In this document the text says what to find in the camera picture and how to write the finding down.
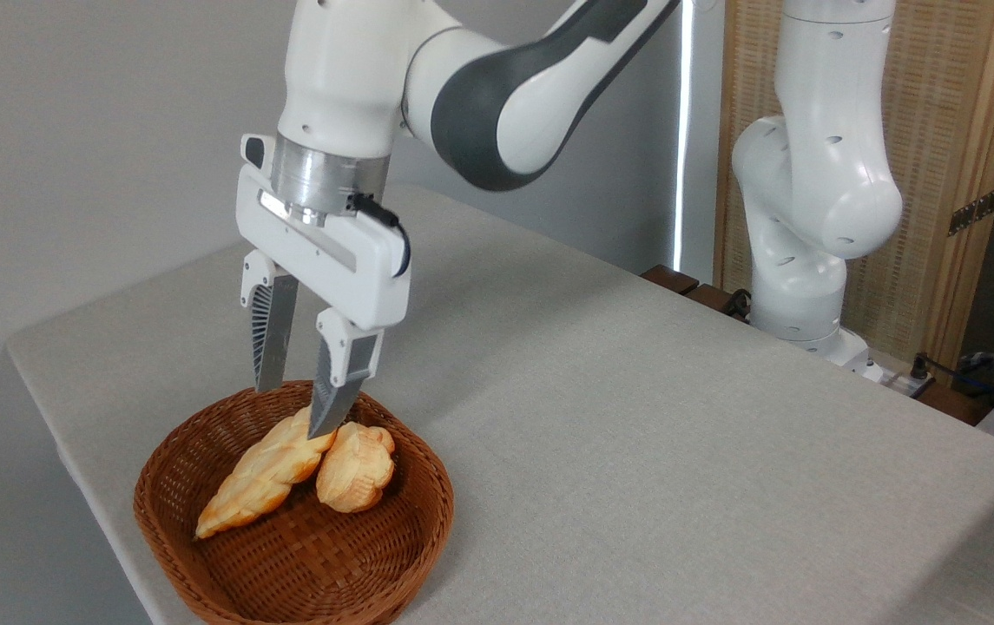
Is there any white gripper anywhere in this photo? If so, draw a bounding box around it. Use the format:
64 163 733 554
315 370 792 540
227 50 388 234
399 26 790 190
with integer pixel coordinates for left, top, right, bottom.
236 135 412 440

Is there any long braided bread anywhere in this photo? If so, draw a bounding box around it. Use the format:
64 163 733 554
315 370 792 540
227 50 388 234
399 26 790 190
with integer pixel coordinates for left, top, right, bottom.
194 405 337 540

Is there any round bread bun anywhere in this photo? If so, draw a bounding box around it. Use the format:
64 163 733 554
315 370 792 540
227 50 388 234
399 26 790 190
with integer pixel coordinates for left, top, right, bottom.
316 422 396 513

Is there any brown wicker basket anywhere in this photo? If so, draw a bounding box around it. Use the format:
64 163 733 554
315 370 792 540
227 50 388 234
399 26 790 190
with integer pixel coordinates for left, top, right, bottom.
134 380 455 625

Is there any dark brown wooden block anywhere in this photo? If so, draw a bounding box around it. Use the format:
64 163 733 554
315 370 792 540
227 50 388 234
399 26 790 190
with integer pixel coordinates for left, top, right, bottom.
688 284 736 315
641 265 700 296

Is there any white power strip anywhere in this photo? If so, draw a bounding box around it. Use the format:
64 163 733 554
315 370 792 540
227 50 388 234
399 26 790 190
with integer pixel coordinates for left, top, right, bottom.
861 365 933 400

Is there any wooden rattan folding screen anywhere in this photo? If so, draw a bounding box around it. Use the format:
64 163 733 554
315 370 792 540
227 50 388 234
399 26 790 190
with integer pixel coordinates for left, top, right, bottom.
714 0 994 367

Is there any metal screen hinge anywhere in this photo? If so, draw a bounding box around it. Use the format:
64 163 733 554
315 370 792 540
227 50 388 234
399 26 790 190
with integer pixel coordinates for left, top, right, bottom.
948 187 994 237

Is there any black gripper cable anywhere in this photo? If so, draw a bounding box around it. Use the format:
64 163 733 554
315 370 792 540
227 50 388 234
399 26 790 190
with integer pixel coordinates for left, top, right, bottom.
349 193 412 279

